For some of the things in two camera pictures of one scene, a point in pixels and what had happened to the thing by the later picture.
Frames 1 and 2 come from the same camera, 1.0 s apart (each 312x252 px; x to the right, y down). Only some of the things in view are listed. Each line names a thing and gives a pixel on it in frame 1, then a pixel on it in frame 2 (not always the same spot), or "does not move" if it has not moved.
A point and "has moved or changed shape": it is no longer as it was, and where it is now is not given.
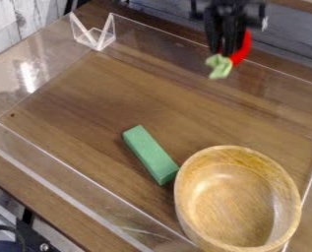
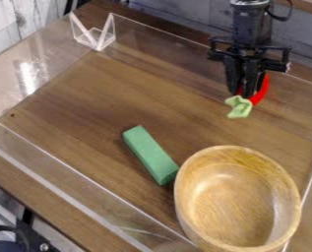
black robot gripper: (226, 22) → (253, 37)
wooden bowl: (238, 201) does not move
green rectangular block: (155, 159) does not move
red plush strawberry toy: (222, 64) has moved or changed shape
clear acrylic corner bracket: (95, 37) does not move
